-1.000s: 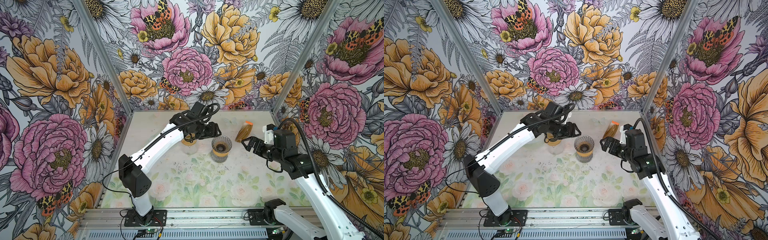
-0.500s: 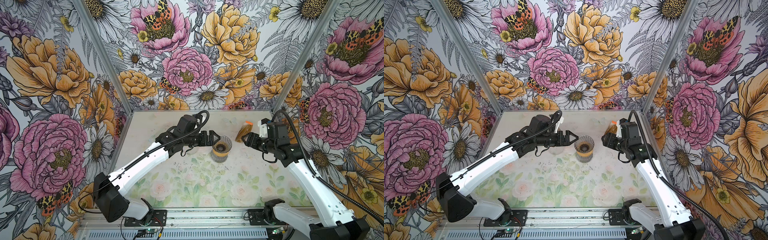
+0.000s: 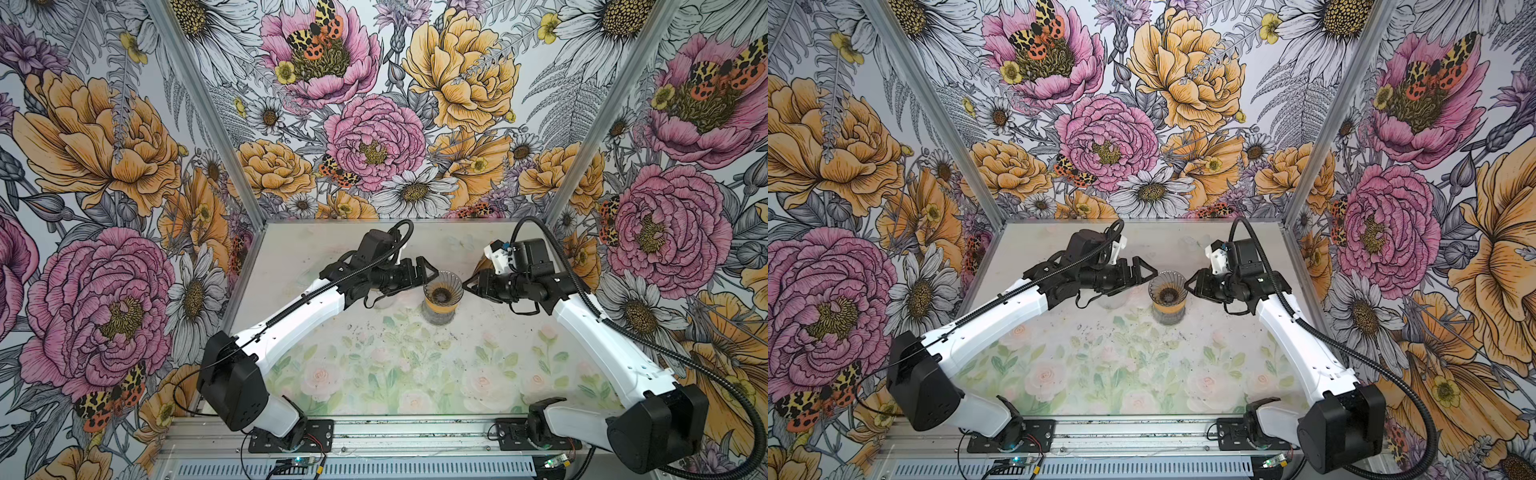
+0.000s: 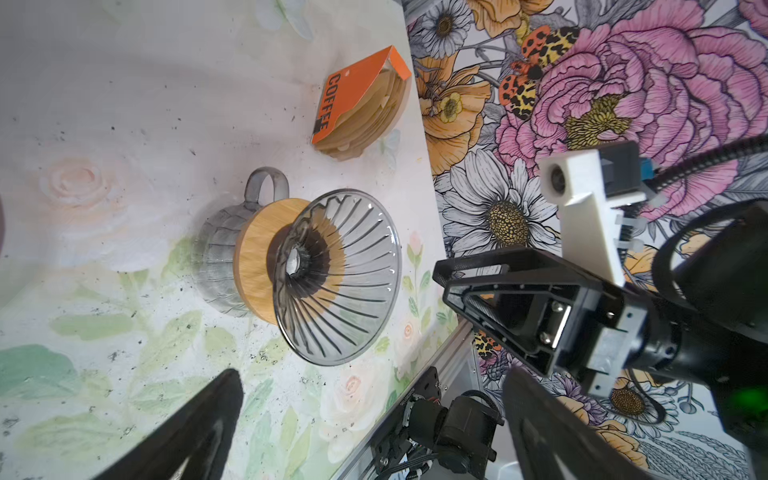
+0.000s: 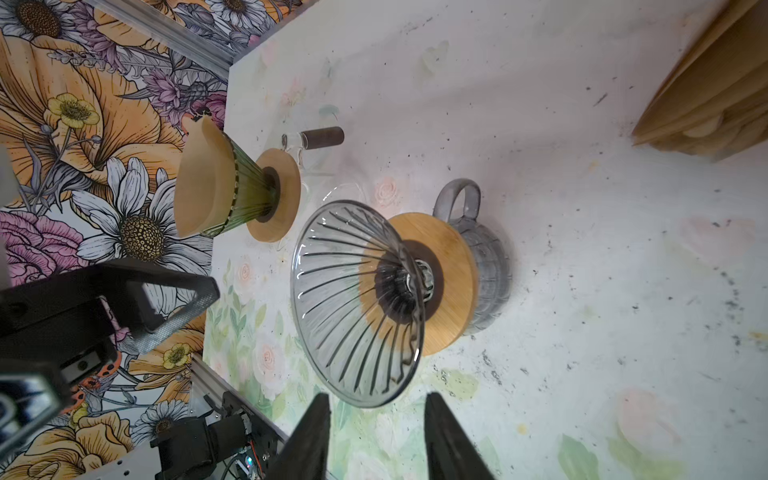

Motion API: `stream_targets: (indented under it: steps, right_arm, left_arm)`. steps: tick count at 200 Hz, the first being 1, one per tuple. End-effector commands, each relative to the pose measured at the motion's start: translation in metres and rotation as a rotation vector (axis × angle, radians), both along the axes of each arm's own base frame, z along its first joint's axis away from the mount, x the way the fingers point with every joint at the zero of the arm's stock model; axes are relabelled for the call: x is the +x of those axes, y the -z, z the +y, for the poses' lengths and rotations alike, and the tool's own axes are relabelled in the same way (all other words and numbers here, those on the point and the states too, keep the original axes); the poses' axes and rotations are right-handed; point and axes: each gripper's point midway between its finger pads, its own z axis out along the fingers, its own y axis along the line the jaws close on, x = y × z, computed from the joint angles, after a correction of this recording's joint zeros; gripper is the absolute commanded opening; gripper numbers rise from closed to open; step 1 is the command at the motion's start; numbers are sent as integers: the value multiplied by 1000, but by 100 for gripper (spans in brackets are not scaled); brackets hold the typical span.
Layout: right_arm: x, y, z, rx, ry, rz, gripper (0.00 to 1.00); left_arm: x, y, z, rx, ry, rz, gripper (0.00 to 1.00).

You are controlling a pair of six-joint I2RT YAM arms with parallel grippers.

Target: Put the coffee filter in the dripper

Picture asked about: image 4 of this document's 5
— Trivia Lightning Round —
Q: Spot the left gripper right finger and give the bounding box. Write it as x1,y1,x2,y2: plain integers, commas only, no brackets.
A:
503,367,649,479

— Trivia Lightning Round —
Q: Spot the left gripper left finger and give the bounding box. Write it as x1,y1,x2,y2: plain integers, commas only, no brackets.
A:
97,368,244,479

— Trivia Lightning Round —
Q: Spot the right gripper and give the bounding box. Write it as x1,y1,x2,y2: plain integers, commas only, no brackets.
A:
433,247,684,399

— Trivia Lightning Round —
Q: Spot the grey glass dripper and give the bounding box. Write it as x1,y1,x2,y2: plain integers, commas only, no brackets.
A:
273,189,402,367

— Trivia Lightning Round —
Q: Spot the wooden ring dripper holder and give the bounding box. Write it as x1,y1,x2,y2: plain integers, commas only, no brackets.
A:
233,198,309,325

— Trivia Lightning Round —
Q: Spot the grey ribbed glass pitcher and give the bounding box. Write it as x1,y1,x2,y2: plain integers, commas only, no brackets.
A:
191,167,289,318

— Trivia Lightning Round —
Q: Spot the brown coffee filter stack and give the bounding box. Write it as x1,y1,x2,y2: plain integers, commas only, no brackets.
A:
311,46,412,161

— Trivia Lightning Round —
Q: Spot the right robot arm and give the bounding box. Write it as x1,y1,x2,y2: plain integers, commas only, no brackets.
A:
433,199,767,453

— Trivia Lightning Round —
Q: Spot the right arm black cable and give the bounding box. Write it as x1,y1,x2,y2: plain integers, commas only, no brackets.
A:
650,133,768,193

